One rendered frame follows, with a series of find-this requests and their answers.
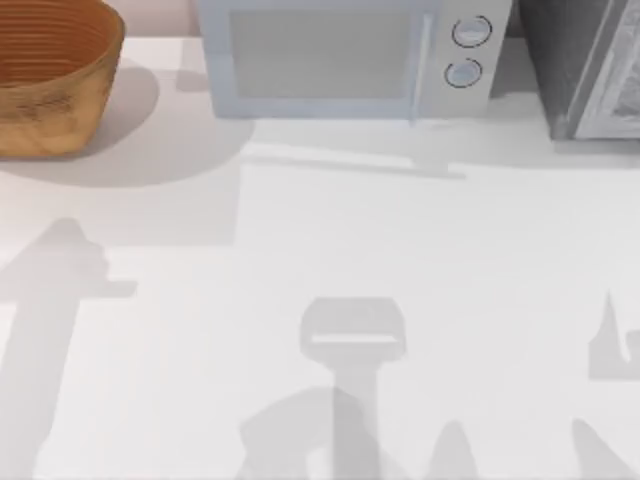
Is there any microwave oven door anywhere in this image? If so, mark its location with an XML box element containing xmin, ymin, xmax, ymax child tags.
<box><xmin>193</xmin><ymin>0</ymin><xmax>442</xmax><ymax>121</ymax></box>

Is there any pale microwave oven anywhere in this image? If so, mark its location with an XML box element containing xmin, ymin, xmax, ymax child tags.
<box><xmin>192</xmin><ymin>0</ymin><xmax>516</xmax><ymax>126</ymax></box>

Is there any round microwave knob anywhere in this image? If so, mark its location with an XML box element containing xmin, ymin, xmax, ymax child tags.
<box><xmin>450</xmin><ymin>14</ymin><xmax>494</xmax><ymax>49</ymax></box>
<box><xmin>443</xmin><ymin>56</ymin><xmax>484</xmax><ymax>90</ymax></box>

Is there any wooden basket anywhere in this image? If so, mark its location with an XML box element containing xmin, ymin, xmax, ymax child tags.
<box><xmin>0</xmin><ymin>0</ymin><xmax>126</xmax><ymax>160</ymax></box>

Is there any microwave door handle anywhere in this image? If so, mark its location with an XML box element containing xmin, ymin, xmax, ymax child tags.
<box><xmin>408</xmin><ymin>13</ymin><xmax>433</xmax><ymax>127</ymax></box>

